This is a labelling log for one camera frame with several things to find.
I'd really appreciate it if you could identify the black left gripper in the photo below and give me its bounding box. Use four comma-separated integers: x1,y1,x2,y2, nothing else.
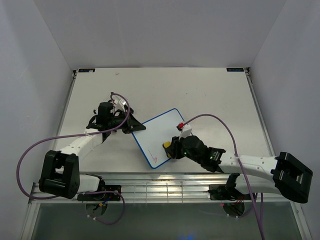
109,110,146,135

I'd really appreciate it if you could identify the yellow black whiteboard eraser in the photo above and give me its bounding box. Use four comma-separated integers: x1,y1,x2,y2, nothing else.
162,141,172,158

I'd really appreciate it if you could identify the blue framed whiteboard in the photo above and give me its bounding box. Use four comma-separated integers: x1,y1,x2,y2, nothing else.
132,108,184,169

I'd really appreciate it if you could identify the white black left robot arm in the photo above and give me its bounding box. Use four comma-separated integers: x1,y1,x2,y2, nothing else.
39,101,146,200

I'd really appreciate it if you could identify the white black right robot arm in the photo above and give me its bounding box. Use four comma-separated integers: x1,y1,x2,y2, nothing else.
162,135,313,204

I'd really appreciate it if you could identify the black corner label sticker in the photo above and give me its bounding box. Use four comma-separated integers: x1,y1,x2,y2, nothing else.
226,67,245,72
78,68,96,73

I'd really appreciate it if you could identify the black right corner label sticker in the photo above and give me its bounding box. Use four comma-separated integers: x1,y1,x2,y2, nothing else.
226,67,245,72

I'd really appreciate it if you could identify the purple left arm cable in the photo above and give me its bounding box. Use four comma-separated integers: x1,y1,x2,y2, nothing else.
16,92,131,225

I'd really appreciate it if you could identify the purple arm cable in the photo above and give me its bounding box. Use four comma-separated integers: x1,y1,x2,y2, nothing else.
184,113,266,240
16,92,131,225

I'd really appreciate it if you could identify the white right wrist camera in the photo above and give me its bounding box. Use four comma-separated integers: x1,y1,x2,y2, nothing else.
176,122,192,138

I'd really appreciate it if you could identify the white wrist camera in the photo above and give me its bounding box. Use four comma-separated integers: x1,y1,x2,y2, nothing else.
176,122,192,138
112,98,127,112

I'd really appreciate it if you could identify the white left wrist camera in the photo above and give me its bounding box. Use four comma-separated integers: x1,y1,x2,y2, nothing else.
112,98,127,112

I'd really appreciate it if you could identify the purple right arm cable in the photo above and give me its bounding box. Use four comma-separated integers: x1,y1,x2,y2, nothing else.
184,113,266,240

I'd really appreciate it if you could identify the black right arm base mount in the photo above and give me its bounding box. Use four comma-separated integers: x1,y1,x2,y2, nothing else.
207,184,251,201

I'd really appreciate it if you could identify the aluminium table edge rail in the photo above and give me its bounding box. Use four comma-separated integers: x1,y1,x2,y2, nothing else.
29,172,289,204

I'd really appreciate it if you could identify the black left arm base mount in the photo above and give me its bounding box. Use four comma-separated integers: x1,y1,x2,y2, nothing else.
77,184,122,202

